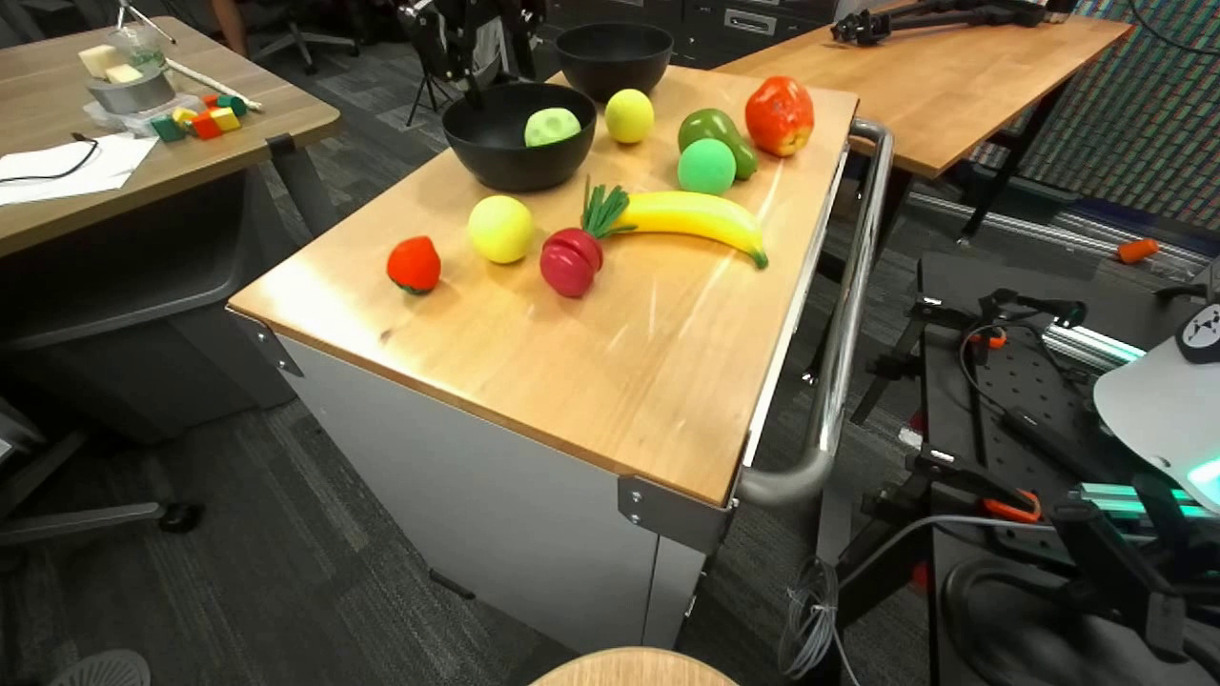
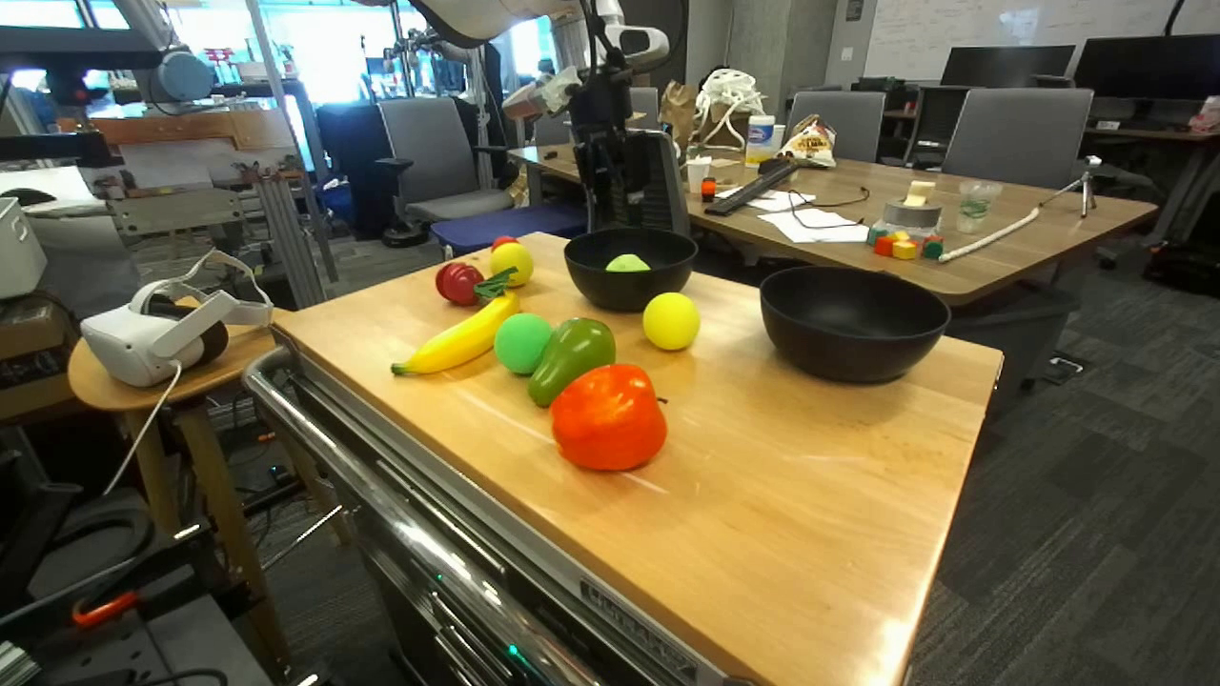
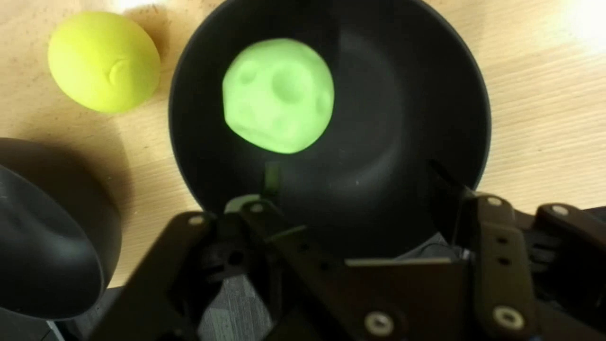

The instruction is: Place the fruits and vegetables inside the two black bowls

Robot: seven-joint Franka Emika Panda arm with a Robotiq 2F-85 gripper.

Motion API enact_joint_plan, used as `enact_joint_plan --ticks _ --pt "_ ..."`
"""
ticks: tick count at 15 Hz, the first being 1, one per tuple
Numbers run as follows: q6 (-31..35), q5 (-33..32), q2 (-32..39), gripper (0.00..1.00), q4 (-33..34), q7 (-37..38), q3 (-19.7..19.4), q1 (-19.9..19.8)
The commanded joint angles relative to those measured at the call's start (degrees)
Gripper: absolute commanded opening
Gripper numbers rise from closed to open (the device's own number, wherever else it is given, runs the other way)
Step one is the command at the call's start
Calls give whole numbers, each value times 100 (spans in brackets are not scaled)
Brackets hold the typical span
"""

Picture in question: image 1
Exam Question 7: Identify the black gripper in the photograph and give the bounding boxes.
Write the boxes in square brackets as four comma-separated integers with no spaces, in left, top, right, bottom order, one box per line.
[423,0,547,86]

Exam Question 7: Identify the light green dimpled ball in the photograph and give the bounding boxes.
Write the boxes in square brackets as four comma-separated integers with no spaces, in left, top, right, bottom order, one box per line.
[524,101,586,153]

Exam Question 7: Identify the yellow toy ball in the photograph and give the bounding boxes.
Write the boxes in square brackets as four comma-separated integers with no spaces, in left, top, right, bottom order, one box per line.
[464,190,538,266]
[603,85,660,147]

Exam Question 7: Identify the red toy strawberry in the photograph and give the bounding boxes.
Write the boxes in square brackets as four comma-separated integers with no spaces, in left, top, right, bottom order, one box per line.
[387,232,448,296]

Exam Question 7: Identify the red toy bell pepper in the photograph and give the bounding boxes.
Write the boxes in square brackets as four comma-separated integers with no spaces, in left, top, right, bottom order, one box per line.
[744,71,821,161]

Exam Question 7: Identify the red toy radish green leaves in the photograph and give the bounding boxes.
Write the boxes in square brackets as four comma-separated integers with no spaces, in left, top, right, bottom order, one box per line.
[538,180,632,303]

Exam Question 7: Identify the yellow toy banana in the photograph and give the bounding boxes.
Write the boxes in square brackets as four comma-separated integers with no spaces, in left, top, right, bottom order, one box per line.
[614,188,776,275]

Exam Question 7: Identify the wooden office desk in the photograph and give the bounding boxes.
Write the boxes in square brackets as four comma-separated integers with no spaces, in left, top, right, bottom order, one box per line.
[0,12,345,442]

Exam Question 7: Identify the white stick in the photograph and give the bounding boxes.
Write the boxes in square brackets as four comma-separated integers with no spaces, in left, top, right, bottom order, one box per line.
[162,48,267,115]

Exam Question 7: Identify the clear plastic container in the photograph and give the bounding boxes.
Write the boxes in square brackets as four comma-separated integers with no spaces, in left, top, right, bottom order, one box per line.
[75,20,181,119]

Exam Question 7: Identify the black tripod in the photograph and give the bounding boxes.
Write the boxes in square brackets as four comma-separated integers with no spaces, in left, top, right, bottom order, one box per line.
[830,0,1065,48]

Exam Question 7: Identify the long wooden desk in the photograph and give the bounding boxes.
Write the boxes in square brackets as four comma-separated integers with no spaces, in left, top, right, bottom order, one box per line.
[716,2,1138,244]

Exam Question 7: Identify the white cart cabinet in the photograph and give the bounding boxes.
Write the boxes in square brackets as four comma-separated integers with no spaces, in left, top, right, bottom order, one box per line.
[243,315,736,660]

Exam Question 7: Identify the white paper sheet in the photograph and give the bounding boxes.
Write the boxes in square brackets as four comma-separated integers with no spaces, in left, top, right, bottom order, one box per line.
[0,130,164,210]

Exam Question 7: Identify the black perforated breadboard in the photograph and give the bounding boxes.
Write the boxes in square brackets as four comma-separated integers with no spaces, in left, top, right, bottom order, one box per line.
[929,315,1220,686]

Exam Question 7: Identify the round wooden stool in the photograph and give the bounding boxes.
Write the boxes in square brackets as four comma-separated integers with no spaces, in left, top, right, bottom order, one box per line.
[529,645,744,686]

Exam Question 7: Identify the black office chair base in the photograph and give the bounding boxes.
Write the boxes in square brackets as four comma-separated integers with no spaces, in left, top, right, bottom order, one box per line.
[0,391,211,553]

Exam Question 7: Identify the small orange tool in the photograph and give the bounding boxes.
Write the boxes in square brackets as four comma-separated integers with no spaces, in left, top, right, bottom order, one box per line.
[1112,232,1167,266]

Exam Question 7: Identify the metal cart handle rail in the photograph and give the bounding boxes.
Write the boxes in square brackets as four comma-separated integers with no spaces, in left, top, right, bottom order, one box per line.
[734,119,896,513]

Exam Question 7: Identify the black clamp orange handle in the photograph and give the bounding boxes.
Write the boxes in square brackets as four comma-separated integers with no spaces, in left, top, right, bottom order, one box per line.
[906,289,1088,374]
[887,451,1059,533]

